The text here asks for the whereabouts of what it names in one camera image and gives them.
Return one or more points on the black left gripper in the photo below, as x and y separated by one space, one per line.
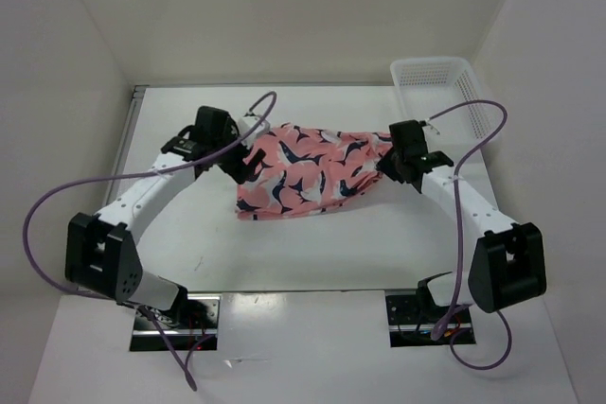
239 169

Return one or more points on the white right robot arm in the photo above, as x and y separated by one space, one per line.
500 262

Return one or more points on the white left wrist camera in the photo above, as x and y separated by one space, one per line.
251 128

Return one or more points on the white plastic perforated basket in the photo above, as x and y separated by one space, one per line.
428 86

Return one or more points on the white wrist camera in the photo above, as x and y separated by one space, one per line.
429 126
251 128

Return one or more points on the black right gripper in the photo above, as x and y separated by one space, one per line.
383 164

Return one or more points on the pink patterned shorts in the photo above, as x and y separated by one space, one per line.
309 171

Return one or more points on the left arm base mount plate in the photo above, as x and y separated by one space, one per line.
197 331

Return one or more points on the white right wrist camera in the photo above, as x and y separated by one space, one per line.
429 126

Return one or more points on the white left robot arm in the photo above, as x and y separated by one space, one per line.
101 251

